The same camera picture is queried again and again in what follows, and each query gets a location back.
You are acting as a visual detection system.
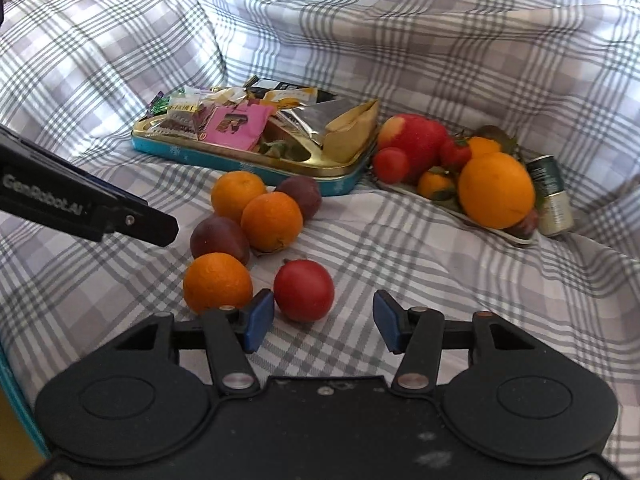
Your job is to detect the teal snack tin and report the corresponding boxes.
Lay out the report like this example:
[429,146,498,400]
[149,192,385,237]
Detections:
[131,87,381,197]

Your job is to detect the silver foil packet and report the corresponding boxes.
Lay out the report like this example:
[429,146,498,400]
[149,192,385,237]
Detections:
[280,99,361,148]

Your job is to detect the dark plum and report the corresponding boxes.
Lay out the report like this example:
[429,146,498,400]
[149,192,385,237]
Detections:
[190,216,251,266]

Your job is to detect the black snack packet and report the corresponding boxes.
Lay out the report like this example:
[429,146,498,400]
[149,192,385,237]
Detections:
[250,77,337,108]

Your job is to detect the purple passion fruit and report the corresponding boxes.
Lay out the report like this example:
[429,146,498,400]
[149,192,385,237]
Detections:
[275,176,322,221]

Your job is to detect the brown kiwi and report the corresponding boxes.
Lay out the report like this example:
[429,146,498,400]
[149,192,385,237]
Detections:
[472,125,516,148]

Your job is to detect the green drink can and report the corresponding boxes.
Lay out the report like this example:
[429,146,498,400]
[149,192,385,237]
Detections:
[527,154,575,237]

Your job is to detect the brown paper snack bag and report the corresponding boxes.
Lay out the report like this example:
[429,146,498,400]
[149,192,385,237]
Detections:
[322,100,381,163]

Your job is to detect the red apple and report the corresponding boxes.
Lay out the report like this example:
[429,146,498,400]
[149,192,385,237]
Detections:
[377,114,448,183]

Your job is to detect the dark purple round fruit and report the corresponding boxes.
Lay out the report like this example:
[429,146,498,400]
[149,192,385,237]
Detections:
[507,207,541,240]

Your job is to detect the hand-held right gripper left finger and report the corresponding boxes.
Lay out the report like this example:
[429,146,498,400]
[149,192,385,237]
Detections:
[114,289,276,393]

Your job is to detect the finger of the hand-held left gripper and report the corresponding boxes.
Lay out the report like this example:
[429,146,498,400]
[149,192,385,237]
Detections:
[99,187,179,247]

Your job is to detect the large orange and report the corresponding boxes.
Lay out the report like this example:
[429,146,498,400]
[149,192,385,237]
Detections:
[458,152,536,230]

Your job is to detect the pink snack packet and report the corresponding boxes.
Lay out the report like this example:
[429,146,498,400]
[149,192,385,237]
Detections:
[202,105,275,151]

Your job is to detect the white foam tray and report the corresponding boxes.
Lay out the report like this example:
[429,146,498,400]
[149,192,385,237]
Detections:
[372,160,541,247]

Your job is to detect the small tangerine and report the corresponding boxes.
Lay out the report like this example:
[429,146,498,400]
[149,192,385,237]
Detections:
[417,170,456,200]
[467,136,502,158]
[211,171,267,225]
[241,191,304,253]
[183,252,254,315]

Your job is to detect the grey plaid blanket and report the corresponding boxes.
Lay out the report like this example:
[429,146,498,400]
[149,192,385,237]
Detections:
[0,0,640,480]

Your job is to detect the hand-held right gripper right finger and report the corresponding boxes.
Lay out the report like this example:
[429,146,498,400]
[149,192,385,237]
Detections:
[372,290,533,393]

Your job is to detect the yellow snack packet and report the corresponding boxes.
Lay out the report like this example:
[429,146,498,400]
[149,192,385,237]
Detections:
[272,89,318,109]

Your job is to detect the green wrapped candies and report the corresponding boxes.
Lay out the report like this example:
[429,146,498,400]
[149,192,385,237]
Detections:
[147,91,173,118]

